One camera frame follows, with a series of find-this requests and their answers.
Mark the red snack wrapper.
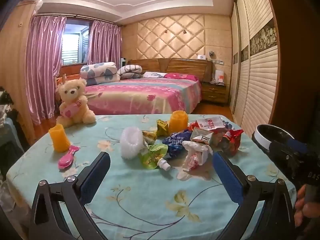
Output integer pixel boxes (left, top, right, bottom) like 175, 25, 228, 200
220, 129, 244, 156

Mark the red white carton box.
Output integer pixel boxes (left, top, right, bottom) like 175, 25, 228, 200
196, 116, 225, 131

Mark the white tissue wrapper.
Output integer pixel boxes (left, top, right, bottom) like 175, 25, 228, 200
182, 141, 213, 172

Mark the white foam fruit net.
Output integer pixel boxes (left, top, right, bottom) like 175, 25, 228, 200
120, 127, 144, 159

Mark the green spouted drink pouch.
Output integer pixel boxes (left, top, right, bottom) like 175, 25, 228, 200
138, 144, 171, 171

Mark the blue snack bag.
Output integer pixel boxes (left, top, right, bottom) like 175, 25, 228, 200
162, 129, 192, 159

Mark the orange foam net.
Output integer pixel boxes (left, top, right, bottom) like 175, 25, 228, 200
169, 110, 188, 134
48, 124, 71, 153

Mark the yellow snack packet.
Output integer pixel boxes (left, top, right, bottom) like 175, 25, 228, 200
156, 119, 169, 137

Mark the white black trash bin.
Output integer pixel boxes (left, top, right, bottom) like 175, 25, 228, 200
252, 124, 294, 153

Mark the person's right hand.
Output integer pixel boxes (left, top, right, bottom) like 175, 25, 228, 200
294, 184, 320, 227

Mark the pink plastic hair brush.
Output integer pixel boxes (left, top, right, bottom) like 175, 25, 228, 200
57, 145, 80, 170

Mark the small green white carton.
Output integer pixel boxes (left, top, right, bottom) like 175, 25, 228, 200
190, 127, 213, 145

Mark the louvered sliding wardrobe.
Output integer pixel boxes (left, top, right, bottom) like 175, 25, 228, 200
230, 0, 278, 136

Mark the floral teal tablecloth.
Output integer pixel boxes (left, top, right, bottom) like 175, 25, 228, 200
6, 114, 296, 240

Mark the cream teddy bear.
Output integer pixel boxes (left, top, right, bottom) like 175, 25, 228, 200
56, 78, 96, 128

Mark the wooden nightstand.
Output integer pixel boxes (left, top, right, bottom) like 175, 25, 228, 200
201, 82, 228, 104

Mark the white orange box on nightstand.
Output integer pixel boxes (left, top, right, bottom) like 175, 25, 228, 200
215, 70, 225, 85

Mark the yellow black flat packet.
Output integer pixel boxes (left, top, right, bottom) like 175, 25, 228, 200
142, 131, 157, 145

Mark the wooden headboard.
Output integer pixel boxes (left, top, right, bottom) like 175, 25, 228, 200
127, 58, 213, 82

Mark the pink pillow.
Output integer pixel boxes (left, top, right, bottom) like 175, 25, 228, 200
164, 73, 199, 82

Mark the bed with pink sheet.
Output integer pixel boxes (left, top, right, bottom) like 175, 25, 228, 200
86, 78, 201, 115

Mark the white pillow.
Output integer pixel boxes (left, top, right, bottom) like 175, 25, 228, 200
143, 72, 166, 78

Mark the pink curtain left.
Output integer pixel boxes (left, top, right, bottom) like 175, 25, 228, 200
25, 16, 67, 124

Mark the pink curtain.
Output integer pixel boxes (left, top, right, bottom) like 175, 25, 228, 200
87, 21, 122, 68
25, 16, 67, 124

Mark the pink curtain right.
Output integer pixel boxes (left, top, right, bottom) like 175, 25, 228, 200
87, 21, 122, 68

